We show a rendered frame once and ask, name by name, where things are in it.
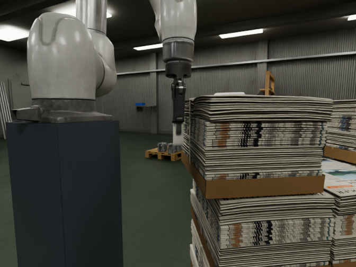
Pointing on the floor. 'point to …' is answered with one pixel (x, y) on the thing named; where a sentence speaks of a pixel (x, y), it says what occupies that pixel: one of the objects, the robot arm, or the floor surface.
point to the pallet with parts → (165, 151)
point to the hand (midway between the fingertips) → (178, 133)
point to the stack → (280, 225)
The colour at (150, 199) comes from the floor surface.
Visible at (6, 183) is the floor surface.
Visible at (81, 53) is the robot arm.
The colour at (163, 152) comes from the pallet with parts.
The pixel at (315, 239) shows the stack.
